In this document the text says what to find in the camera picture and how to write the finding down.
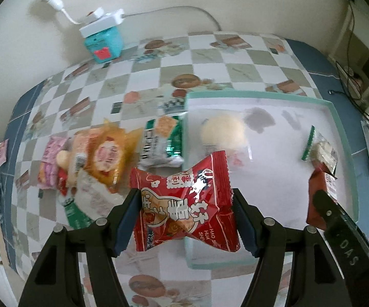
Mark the orange striped bread packet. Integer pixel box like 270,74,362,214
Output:
66,130,90,187

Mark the white power strip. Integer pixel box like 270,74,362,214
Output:
80,8,125,38

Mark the small red candy packet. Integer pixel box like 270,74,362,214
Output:
57,168,68,197

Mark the teal toy box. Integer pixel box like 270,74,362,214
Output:
84,26,123,64

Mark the pink snack bag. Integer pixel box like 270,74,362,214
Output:
37,136,68,189

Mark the green edged rice cracker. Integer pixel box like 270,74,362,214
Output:
301,125,338,176

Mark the small pink candy packet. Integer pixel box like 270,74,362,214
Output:
0,139,9,167

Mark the yellow soft bread packet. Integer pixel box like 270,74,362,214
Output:
84,119,143,193

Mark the teal rimmed white tray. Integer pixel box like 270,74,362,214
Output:
183,90,360,270

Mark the clear round bun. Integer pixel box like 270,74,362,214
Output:
199,110,252,170

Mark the large red snack bag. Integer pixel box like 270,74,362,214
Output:
130,150,240,252

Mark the white pastry packet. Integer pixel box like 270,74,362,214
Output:
74,170,126,220

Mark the green snack packet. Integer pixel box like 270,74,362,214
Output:
58,194,92,229

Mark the small cream round bun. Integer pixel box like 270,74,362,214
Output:
56,150,71,171

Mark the white green cracker packet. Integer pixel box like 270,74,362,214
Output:
139,115,184,168

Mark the dark red snack packet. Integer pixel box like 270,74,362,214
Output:
306,163,338,232

